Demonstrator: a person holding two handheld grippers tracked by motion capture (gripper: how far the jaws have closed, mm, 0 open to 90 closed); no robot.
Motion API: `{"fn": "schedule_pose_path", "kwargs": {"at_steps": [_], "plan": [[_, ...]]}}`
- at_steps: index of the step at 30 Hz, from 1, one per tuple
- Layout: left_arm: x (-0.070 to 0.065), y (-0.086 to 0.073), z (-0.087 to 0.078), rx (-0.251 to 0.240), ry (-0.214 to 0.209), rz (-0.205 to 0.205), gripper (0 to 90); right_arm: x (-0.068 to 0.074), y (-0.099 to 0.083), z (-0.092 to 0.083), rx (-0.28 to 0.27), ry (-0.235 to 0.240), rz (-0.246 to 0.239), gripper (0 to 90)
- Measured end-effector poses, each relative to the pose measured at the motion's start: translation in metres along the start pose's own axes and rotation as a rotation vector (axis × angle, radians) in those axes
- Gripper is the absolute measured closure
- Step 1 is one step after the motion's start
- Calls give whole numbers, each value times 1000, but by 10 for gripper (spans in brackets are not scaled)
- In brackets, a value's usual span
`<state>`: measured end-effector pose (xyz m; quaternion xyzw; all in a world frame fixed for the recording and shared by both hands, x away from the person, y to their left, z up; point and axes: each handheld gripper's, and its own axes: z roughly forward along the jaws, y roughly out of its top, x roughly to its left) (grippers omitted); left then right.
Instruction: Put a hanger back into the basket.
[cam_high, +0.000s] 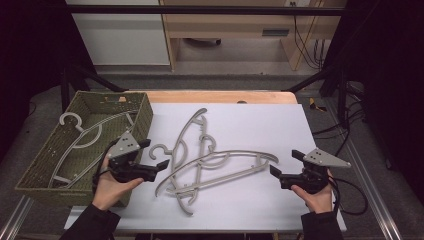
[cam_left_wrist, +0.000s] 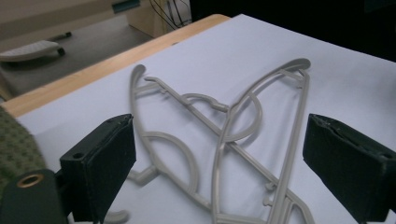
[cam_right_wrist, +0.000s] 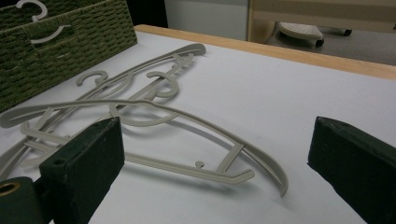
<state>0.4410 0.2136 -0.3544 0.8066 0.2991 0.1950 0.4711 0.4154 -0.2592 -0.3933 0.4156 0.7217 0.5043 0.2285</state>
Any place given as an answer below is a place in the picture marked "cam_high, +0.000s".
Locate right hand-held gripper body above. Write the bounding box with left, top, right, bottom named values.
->
left=279, top=148, right=352, bottom=195

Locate black frame bar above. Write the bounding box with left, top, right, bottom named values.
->
left=66, top=4, right=348, bottom=16

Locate person's left hand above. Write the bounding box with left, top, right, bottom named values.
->
left=92, top=155, right=145, bottom=212

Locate white power strip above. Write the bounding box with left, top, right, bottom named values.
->
left=284, top=0, right=312, bottom=8

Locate black floor cable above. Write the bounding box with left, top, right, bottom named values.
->
left=312, top=99, right=365, bottom=158

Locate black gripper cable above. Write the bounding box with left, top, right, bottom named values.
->
left=92, top=142, right=116, bottom=188
left=328, top=175, right=370, bottom=216

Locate aluminium rail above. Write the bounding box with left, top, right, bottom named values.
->
left=0, top=195, right=35, bottom=240
left=324, top=99, right=405, bottom=240

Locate black desk cable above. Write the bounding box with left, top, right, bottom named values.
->
left=313, top=39, right=327, bottom=68
left=292, top=14, right=321, bottom=70

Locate dark curtain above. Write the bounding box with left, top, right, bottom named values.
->
left=0, top=0, right=98, bottom=161
left=324, top=0, right=424, bottom=201

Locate green woven basket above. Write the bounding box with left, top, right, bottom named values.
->
left=14, top=90, right=154, bottom=208

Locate white cabinet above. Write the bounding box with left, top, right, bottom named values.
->
left=64, top=0, right=171, bottom=66

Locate grey plastic clothes hanger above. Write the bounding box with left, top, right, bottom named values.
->
left=148, top=107, right=208, bottom=217
left=48, top=111, right=139, bottom=189
left=154, top=134, right=280, bottom=205

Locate light wooden desk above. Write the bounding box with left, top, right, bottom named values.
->
left=159, top=0, right=348, bottom=72

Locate white table sheet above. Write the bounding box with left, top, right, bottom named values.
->
left=64, top=102, right=348, bottom=233

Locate office chair base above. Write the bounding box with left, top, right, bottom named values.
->
left=183, top=37, right=223, bottom=47

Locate person's right hand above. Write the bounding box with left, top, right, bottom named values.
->
left=291, top=169, right=335, bottom=215

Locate black frame strut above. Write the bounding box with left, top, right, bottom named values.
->
left=282, top=64, right=348, bottom=125
left=60, top=64, right=128, bottom=112

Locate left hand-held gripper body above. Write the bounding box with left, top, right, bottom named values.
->
left=106, top=130, right=159, bottom=184

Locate yellow and black tool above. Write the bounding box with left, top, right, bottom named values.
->
left=308, top=97, right=328, bottom=113

